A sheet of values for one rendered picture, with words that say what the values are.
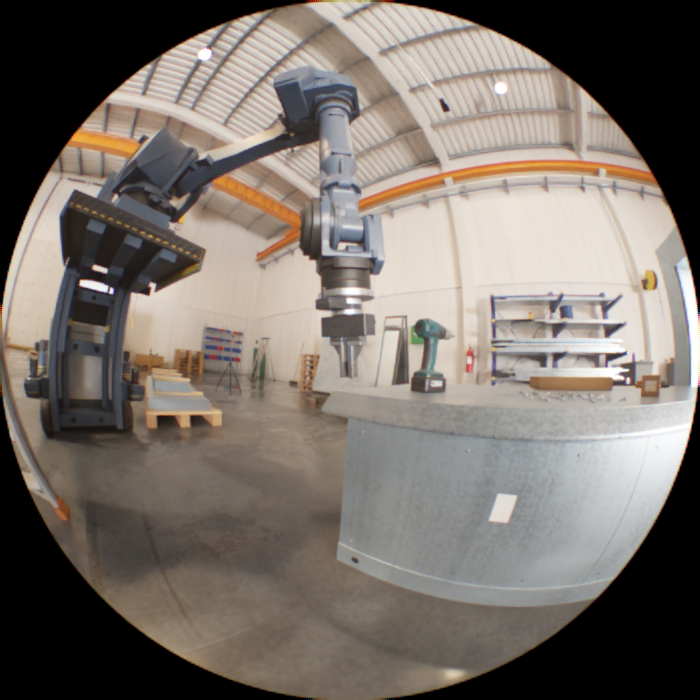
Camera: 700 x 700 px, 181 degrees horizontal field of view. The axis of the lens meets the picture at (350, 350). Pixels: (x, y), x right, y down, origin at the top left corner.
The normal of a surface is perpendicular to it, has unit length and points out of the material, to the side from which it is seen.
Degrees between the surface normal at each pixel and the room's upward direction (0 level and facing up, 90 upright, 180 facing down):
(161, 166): 125
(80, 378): 90
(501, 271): 90
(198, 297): 90
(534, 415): 67
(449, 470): 90
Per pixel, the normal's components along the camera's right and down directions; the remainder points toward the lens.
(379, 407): -0.49, -0.48
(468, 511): -0.56, -0.11
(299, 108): 0.07, 0.99
